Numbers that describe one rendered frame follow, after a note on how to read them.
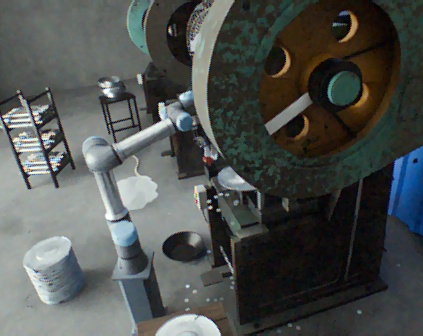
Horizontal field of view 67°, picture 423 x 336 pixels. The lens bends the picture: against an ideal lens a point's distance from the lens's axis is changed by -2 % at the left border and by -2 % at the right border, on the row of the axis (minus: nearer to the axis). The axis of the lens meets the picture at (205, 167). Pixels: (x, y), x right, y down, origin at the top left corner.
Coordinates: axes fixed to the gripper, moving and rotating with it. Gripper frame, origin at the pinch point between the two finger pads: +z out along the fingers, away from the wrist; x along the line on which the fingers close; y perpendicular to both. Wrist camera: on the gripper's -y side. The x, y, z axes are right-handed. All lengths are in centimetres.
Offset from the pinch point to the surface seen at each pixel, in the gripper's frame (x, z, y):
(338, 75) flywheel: 72, -29, 33
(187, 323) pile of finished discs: -6, 50, 62
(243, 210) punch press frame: 10.4, 27.1, 10.8
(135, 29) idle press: -177, -106, -211
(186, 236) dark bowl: -65, 65, -22
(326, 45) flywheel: 69, -37, 21
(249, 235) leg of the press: 18.7, 30.3, 27.1
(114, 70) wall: -465, -91, -450
